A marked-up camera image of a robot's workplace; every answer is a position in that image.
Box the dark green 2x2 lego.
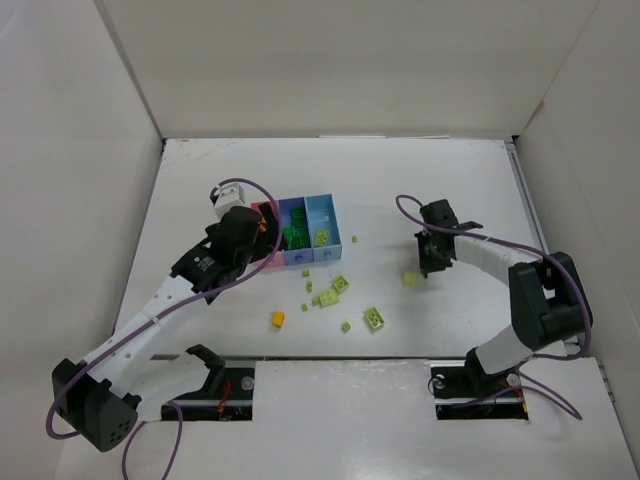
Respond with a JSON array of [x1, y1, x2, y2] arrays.
[[291, 207, 306, 220]]

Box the dark green lego plate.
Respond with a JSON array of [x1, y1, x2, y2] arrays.
[[283, 227, 311, 250]]

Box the light green square lego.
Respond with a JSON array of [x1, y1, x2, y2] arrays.
[[314, 229, 331, 248]]

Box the lime 2x2 lego brick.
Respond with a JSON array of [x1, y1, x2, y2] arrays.
[[364, 307, 385, 331]]

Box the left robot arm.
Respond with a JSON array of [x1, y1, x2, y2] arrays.
[[45, 200, 282, 452]]

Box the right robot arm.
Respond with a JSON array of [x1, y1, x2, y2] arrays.
[[415, 199, 593, 392]]

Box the pale lime lego cube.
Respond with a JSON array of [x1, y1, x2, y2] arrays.
[[402, 272, 419, 287]]

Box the purple container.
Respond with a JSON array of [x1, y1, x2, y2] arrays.
[[278, 197, 313, 266]]

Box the light blue container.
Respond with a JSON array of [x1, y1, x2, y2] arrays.
[[304, 194, 342, 262]]

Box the small yellow lego brick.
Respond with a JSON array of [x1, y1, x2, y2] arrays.
[[271, 311, 286, 329]]

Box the lime rounded lego brick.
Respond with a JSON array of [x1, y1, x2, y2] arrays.
[[312, 289, 340, 307]]

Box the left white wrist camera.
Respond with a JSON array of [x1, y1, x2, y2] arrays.
[[210, 182, 245, 219]]

